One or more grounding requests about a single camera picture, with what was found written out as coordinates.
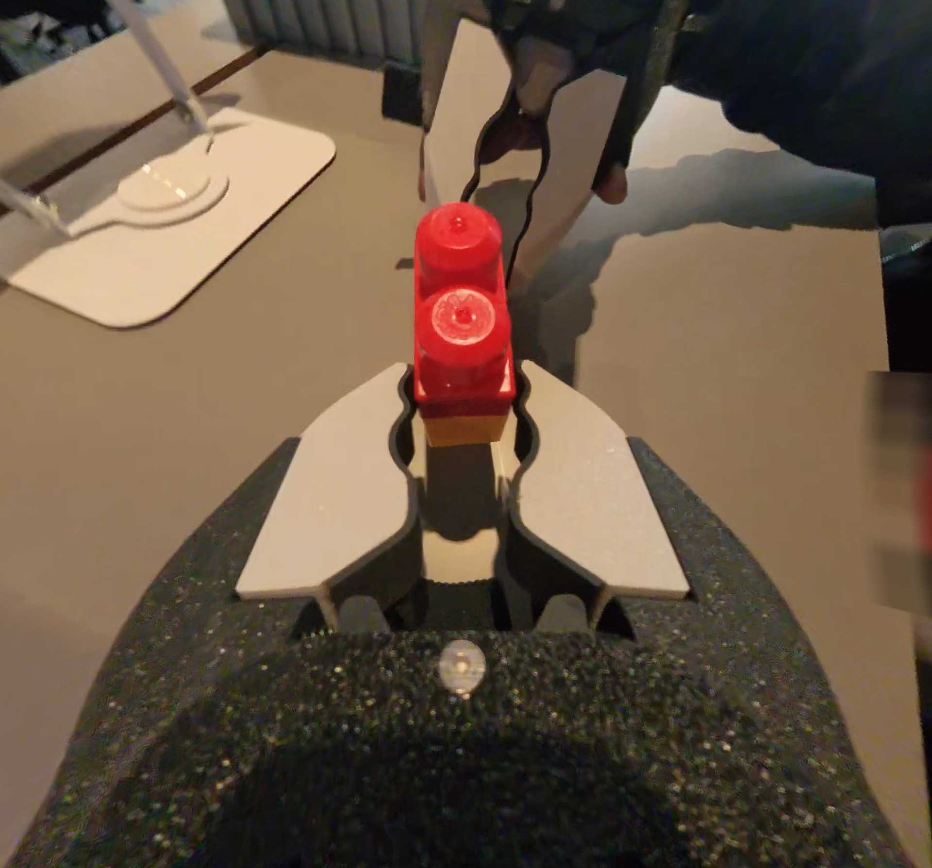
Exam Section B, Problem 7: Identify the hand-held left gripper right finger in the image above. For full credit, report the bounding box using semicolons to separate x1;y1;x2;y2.
507;360;691;630

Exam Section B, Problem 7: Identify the yellow single-stud mega block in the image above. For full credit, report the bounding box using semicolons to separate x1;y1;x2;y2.
424;415;505;448

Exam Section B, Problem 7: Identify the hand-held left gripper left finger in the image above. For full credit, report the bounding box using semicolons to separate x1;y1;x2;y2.
236;363;422;629

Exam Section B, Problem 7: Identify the red two-stud mega block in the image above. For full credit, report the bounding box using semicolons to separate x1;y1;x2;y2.
413;201;518;421

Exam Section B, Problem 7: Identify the person's right forearm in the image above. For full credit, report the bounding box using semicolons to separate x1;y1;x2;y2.
670;0;932;230

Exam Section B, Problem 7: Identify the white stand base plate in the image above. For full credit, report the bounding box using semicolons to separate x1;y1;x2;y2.
0;107;337;330

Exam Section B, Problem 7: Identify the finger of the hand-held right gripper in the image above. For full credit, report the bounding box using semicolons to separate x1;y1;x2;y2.
422;18;519;211
507;69;627;295

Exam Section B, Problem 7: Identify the person's navy jacket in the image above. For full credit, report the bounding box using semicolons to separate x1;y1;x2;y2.
877;223;932;374

